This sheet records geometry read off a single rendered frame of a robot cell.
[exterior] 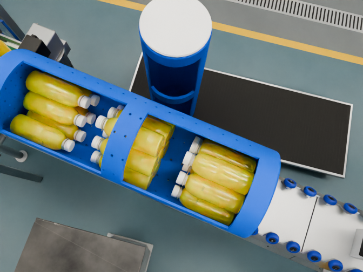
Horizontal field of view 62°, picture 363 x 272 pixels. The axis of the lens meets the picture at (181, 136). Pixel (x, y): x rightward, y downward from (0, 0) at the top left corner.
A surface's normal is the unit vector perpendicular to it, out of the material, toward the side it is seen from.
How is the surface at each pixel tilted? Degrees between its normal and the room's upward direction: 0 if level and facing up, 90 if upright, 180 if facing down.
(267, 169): 19
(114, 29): 0
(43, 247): 4
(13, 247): 0
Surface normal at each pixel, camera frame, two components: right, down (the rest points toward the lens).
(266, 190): 0.00, -0.18
